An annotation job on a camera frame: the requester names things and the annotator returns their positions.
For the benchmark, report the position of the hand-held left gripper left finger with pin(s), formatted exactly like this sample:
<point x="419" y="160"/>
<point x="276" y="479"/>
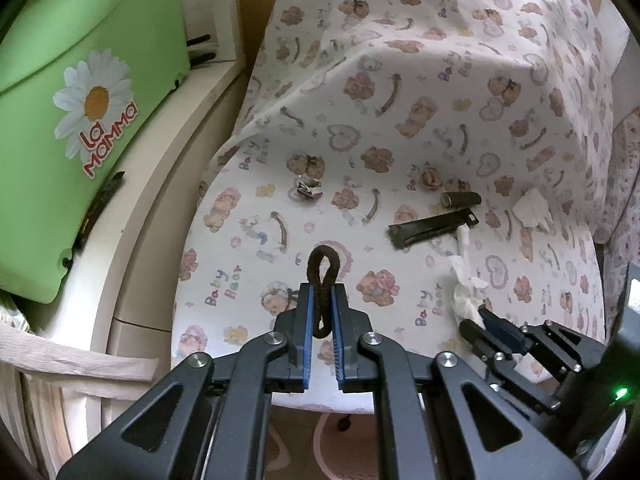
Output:
<point x="303" y="340"/>

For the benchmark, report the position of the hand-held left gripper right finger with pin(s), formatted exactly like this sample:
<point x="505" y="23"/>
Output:
<point x="340" y="340"/>

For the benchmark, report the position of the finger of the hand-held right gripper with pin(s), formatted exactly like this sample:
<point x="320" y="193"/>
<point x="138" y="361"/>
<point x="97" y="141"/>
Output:
<point x="502" y="330"/>
<point x="480" y="345"/>

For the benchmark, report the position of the twisted white tissue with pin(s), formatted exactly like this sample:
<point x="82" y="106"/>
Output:
<point x="465" y="300"/>

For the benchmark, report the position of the black plastic bar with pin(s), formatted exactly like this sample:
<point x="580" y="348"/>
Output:
<point x="430" y="228"/>

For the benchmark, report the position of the brown cylinder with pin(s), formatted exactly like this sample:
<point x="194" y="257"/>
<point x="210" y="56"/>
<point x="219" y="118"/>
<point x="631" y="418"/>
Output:
<point x="462" y="199"/>

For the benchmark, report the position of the small silver black wrapper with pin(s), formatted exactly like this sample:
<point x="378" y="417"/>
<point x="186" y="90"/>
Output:
<point x="307" y="190"/>

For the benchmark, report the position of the floral printed cloth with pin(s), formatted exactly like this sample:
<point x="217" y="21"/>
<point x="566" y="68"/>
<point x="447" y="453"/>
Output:
<point x="622" y="185"/>

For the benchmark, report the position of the bear printed white cloth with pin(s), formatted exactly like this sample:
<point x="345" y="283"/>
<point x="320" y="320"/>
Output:
<point x="400" y="135"/>

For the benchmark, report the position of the pale pink towel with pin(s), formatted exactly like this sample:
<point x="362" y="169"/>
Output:
<point x="75" y="360"/>

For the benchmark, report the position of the green plastic box with daisy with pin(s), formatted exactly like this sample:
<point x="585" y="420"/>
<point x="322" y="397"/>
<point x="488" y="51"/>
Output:
<point x="75" y="35"/>

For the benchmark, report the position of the cream curved frame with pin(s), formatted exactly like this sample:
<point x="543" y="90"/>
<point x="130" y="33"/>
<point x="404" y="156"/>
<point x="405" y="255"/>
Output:
<point x="165" y="160"/>

